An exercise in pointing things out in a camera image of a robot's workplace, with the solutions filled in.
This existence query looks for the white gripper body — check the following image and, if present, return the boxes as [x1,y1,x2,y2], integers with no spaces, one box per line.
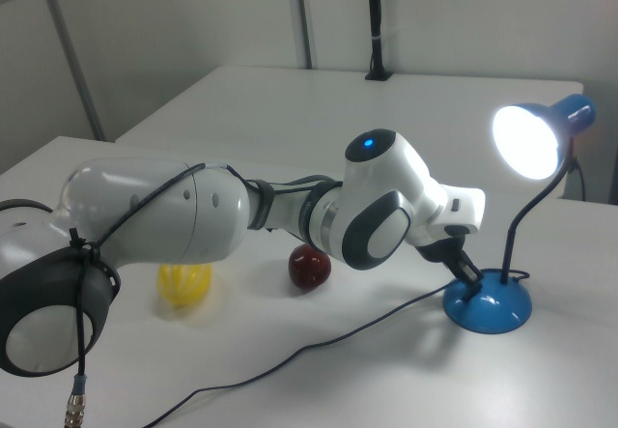
[417,184,487,248]

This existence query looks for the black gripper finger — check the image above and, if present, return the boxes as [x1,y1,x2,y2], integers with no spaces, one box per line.
[416,242,451,266]
[444,239,485,289]

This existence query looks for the blue gooseneck desk lamp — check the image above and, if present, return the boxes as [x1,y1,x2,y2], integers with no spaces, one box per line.
[442,93,600,336]

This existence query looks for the red toy apple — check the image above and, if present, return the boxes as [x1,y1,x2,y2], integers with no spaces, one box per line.
[287,244,333,295]

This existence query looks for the dark lamp power cable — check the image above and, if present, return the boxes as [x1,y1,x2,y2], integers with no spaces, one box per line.
[139,268,531,428]

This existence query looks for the black clamped camera pole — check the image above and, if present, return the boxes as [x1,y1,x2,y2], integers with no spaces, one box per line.
[364,0,393,82]

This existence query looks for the grey partition post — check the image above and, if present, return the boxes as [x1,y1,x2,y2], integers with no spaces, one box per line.
[36,0,106,142]
[291,0,319,70]

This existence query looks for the black arm cable with connector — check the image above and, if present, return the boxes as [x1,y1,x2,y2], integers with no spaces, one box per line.
[61,159,257,428]

